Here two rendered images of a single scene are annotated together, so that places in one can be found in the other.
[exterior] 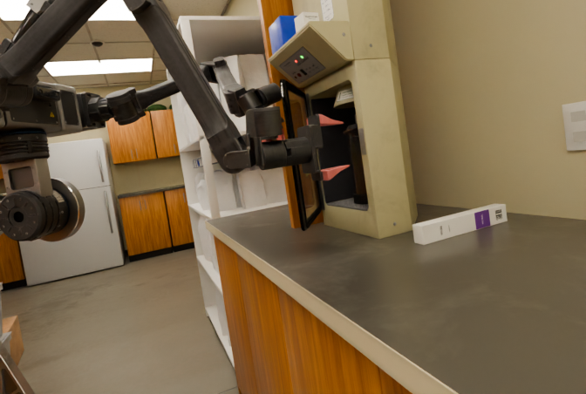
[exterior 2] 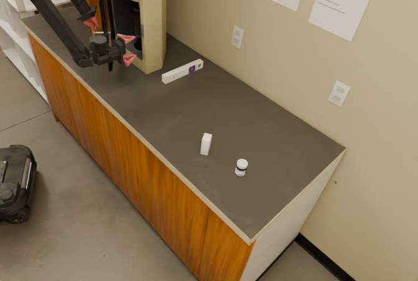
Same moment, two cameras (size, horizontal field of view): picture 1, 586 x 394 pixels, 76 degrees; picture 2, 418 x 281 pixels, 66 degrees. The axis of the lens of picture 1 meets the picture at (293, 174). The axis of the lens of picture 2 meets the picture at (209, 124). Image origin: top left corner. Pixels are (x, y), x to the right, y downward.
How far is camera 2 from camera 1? 0.97 m
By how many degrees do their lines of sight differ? 47
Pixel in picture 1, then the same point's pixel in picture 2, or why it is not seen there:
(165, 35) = (45, 5)
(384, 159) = (152, 38)
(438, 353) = (162, 145)
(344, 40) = not seen: outside the picture
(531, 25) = not seen: outside the picture
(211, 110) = (71, 41)
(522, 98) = (222, 11)
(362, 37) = not seen: outside the picture
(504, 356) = (178, 146)
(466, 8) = not seen: outside the picture
